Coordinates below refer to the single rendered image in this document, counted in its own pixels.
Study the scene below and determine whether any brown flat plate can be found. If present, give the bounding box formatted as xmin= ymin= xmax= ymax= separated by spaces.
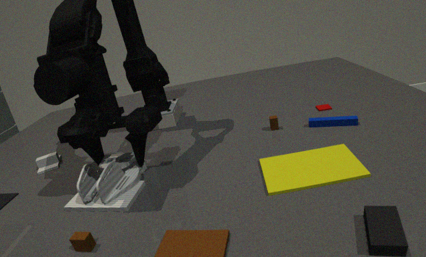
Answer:
xmin=155 ymin=230 xmax=230 ymax=257

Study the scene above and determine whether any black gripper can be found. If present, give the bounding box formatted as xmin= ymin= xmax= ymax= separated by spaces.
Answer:
xmin=57 ymin=81 xmax=163 ymax=167

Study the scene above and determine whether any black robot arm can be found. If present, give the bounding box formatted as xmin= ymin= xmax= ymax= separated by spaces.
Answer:
xmin=34 ymin=0 xmax=172 ymax=149

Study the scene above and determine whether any red flat plate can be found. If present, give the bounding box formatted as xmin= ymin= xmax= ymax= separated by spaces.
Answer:
xmin=315 ymin=104 xmax=332 ymax=111

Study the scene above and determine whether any blue rectangular bar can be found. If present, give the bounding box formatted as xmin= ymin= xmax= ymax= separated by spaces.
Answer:
xmin=309 ymin=115 xmax=358 ymax=127

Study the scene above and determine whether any yellow flat plate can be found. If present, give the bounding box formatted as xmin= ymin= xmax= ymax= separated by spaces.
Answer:
xmin=259 ymin=144 xmax=371 ymax=196

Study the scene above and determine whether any small brown block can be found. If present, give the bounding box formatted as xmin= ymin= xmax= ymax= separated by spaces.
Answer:
xmin=269 ymin=115 xmax=279 ymax=131

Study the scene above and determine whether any brown cube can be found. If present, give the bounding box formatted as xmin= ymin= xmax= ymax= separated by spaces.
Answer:
xmin=69 ymin=232 xmax=96 ymax=252

